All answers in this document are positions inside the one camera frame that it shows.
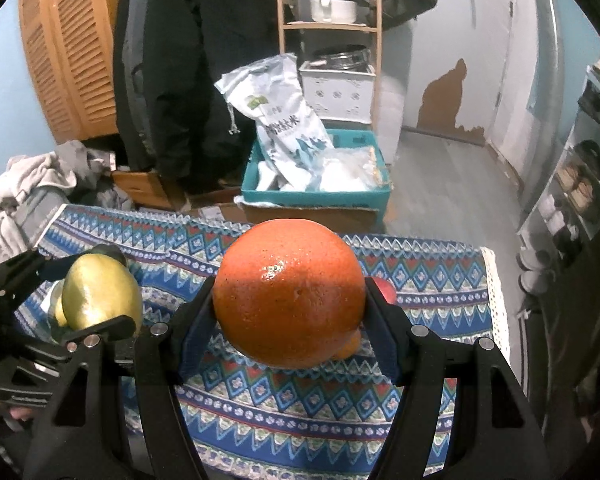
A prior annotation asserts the black coat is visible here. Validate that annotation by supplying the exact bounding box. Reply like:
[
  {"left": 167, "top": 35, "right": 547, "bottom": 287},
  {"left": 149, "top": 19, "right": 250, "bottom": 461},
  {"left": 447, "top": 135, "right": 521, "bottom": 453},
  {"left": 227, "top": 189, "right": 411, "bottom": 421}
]
[{"left": 112, "top": 0, "right": 293, "bottom": 196}]

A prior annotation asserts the clear plastic bag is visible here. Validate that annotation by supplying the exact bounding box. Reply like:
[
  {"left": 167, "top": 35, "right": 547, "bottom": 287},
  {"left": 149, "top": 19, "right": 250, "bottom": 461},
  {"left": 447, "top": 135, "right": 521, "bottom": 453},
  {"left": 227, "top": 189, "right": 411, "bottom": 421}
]
[{"left": 320, "top": 147, "right": 386, "bottom": 192}]

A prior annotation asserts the grey hoodie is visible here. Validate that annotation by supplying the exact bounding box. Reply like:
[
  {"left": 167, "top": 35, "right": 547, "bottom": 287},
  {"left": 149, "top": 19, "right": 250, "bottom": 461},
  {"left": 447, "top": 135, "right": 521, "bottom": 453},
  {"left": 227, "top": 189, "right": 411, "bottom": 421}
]
[{"left": 55, "top": 140, "right": 136, "bottom": 211}]

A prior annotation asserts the teal plastic basket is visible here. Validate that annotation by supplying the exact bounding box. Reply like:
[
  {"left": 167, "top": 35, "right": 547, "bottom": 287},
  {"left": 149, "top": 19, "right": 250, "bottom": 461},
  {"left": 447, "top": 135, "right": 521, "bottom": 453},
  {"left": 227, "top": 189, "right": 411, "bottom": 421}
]
[{"left": 241, "top": 129, "right": 393, "bottom": 216}]

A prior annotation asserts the white storage crate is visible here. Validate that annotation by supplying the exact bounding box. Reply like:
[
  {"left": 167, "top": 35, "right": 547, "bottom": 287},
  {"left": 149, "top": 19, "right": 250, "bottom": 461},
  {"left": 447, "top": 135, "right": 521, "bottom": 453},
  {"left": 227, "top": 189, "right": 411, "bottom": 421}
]
[{"left": 298, "top": 60, "right": 378, "bottom": 123}]

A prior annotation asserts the group of shoes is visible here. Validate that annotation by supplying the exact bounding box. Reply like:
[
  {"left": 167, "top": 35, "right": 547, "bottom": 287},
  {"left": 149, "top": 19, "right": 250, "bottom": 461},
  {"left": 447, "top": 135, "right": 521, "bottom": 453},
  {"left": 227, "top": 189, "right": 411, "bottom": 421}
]
[{"left": 520, "top": 52, "right": 600, "bottom": 291}]

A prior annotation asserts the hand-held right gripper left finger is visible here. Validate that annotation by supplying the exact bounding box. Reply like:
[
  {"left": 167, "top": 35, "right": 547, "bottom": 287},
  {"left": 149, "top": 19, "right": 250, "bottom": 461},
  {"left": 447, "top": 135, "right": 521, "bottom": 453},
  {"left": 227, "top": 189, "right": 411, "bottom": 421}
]
[{"left": 22, "top": 275, "right": 226, "bottom": 480}]

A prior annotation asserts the dark hanging bag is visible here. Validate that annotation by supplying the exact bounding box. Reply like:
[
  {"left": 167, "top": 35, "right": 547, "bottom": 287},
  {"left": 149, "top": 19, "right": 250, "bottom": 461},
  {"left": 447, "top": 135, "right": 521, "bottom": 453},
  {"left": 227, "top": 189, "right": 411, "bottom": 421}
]
[{"left": 380, "top": 0, "right": 438, "bottom": 31}]

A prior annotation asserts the metal steamer pot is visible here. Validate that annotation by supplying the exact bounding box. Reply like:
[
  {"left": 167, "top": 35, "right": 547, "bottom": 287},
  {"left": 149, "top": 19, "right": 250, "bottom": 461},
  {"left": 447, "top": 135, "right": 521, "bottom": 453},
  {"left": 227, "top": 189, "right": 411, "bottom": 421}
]
[{"left": 312, "top": 45, "right": 371, "bottom": 71}]

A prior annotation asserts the white door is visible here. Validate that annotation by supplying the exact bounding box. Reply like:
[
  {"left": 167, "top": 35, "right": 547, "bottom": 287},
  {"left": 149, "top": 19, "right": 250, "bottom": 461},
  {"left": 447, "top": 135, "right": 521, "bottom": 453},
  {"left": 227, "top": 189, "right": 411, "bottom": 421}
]
[{"left": 482, "top": 0, "right": 556, "bottom": 181}]

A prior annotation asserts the beige towel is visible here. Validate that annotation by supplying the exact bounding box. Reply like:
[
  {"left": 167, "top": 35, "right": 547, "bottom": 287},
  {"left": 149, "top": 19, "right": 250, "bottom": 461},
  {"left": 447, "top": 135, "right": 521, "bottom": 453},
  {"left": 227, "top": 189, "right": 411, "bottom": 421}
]
[{"left": 0, "top": 152, "right": 63, "bottom": 266}]

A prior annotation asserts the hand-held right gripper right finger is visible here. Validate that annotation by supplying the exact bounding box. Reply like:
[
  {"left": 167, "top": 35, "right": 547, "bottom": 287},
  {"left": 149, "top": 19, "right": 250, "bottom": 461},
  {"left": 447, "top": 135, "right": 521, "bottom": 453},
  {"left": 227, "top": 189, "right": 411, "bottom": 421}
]
[{"left": 362, "top": 277, "right": 553, "bottom": 480}]

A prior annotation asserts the white printed rice bag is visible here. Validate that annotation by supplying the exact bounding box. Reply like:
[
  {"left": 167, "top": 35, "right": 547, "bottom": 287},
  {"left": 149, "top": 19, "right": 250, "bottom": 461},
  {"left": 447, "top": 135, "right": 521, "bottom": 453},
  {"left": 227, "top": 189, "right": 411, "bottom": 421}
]
[{"left": 215, "top": 52, "right": 336, "bottom": 192}]

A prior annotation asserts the wooden shelf rack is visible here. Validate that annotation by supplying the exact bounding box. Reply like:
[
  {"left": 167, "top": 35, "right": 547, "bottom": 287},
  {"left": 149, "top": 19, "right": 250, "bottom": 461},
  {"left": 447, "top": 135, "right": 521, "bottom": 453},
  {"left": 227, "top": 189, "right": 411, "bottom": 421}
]
[{"left": 274, "top": 0, "right": 386, "bottom": 166}]

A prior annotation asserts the red apple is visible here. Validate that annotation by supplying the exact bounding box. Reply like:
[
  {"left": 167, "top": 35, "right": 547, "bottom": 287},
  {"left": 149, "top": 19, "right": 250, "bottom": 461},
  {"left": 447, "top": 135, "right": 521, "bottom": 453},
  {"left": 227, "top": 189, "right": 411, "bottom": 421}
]
[{"left": 370, "top": 276, "right": 397, "bottom": 306}]

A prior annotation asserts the orange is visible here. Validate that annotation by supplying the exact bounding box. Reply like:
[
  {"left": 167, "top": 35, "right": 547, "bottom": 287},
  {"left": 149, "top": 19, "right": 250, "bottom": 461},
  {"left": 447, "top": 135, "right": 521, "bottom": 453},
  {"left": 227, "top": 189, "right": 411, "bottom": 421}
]
[{"left": 212, "top": 219, "right": 367, "bottom": 368}]

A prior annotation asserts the yellow green pear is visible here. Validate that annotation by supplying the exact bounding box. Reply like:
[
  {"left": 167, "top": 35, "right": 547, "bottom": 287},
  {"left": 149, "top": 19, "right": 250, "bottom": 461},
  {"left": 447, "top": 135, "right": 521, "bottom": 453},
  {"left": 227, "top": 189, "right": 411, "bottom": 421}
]
[{"left": 61, "top": 254, "right": 144, "bottom": 338}]

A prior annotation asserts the grey fabric bag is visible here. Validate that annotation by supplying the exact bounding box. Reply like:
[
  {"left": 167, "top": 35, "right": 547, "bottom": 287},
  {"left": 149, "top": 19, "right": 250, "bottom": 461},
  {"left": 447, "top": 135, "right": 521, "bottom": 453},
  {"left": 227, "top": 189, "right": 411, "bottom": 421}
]
[{"left": 0, "top": 187, "right": 71, "bottom": 256}]

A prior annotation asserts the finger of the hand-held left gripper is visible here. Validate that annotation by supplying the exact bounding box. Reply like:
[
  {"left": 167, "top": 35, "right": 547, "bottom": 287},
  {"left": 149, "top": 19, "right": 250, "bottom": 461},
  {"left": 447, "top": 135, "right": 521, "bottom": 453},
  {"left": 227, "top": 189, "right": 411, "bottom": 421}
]
[
  {"left": 10, "top": 314, "right": 138, "bottom": 361},
  {"left": 0, "top": 244, "right": 128, "bottom": 301}
]

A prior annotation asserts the shoe rack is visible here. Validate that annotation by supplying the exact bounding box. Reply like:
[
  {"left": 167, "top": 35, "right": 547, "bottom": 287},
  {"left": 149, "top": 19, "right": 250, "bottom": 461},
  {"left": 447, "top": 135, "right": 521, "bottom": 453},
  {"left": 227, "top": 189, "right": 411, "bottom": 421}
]
[{"left": 517, "top": 52, "right": 600, "bottom": 311}]

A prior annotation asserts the person's left hand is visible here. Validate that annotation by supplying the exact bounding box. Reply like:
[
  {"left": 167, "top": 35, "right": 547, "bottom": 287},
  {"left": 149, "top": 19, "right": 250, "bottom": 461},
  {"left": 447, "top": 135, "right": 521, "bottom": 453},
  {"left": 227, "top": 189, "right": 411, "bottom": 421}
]
[{"left": 0, "top": 392, "right": 33, "bottom": 423}]

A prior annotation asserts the wooden drawer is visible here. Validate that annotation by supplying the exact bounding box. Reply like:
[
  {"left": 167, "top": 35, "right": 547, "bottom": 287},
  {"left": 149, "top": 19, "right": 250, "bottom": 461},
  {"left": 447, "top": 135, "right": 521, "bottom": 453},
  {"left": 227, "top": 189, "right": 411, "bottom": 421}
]
[{"left": 111, "top": 170, "right": 191, "bottom": 211}]

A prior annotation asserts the brown cardboard box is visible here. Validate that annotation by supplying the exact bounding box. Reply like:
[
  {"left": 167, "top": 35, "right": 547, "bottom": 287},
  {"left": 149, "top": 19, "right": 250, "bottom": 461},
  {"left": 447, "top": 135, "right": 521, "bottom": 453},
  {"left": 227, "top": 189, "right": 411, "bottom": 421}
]
[{"left": 235, "top": 195, "right": 386, "bottom": 236}]

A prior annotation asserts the white pot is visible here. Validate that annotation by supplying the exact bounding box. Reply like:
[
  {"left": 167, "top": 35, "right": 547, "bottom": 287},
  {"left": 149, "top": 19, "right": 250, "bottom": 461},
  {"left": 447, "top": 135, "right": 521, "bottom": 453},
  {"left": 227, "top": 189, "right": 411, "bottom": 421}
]
[{"left": 309, "top": 0, "right": 376, "bottom": 25}]

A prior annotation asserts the blue patterned tablecloth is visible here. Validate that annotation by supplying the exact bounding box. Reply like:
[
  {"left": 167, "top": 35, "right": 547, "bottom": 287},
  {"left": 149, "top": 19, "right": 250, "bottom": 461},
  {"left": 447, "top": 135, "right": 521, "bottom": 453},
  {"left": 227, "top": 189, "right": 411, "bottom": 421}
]
[{"left": 12, "top": 204, "right": 511, "bottom": 480}]

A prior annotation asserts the wooden louvered wardrobe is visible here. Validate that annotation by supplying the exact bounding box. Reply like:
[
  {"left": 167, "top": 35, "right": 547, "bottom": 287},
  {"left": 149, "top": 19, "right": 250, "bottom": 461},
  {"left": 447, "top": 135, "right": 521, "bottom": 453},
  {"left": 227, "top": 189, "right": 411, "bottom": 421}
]
[{"left": 17, "top": 0, "right": 153, "bottom": 143}]

